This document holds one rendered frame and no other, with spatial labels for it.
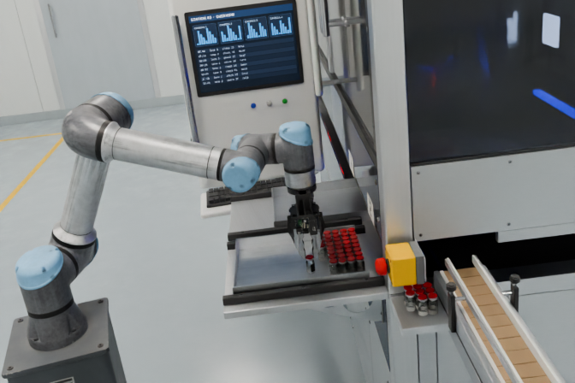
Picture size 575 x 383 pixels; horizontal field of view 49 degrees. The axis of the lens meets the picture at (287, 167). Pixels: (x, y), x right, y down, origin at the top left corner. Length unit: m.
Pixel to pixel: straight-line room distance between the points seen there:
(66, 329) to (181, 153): 0.60
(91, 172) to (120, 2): 5.43
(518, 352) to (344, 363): 1.52
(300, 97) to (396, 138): 1.05
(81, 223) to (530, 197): 1.12
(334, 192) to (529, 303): 0.75
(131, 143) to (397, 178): 0.59
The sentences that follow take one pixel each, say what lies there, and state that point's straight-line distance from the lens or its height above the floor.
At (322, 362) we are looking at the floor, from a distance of 2.77.
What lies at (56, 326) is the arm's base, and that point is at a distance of 1.74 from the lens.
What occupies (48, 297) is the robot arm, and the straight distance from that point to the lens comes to 1.71.
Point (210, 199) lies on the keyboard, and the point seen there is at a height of 0.83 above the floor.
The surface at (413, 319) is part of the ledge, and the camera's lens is 1.47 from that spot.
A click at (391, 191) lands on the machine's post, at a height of 1.15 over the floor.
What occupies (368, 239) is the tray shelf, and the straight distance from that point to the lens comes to 1.80.
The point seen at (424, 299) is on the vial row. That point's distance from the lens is 1.46.
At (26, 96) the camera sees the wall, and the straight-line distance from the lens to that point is 7.48.
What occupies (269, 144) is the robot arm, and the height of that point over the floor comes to 1.26.
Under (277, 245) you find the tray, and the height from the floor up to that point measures 0.88.
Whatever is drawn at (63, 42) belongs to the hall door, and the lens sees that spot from 7.21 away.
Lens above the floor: 1.73
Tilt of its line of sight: 21 degrees down
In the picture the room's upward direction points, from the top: 7 degrees counter-clockwise
